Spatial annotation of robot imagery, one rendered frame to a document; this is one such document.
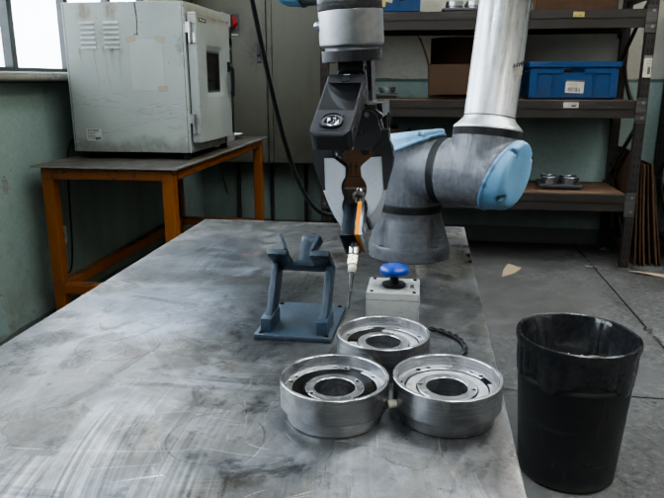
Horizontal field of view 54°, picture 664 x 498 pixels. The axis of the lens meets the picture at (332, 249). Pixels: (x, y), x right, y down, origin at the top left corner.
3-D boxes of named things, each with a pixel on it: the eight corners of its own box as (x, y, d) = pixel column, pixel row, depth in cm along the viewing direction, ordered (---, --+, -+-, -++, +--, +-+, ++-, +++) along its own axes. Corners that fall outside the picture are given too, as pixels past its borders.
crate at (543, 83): (602, 98, 419) (605, 62, 414) (618, 100, 383) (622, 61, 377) (518, 98, 426) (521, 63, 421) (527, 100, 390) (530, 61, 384)
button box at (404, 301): (418, 327, 86) (420, 291, 85) (365, 324, 87) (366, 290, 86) (419, 306, 94) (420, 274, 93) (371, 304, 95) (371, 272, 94)
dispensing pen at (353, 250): (331, 299, 72) (345, 179, 81) (339, 316, 76) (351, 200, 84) (351, 298, 72) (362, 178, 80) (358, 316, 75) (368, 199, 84)
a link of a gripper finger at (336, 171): (354, 219, 86) (359, 149, 83) (345, 231, 80) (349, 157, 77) (331, 217, 86) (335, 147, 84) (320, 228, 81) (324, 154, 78)
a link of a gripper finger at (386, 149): (399, 186, 79) (388, 113, 76) (397, 188, 77) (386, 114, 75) (362, 191, 80) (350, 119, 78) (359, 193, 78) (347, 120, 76)
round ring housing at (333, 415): (355, 455, 57) (356, 412, 56) (259, 423, 62) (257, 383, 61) (405, 405, 66) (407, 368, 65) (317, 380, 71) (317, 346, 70)
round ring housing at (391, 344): (437, 384, 70) (439, 349, 69) (339, 386, 70) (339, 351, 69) (420, 346, 80) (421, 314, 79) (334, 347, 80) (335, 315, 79)
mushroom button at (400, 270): (407, 304, 87) (408, 269, 86) (377, 303, 88) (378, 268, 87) (408, 295, 91) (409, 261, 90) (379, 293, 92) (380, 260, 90)
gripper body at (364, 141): (393, 146, 83) (390, 47, 80) (382, 156, 75) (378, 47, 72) (335, 147, 85) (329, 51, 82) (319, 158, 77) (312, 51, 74)
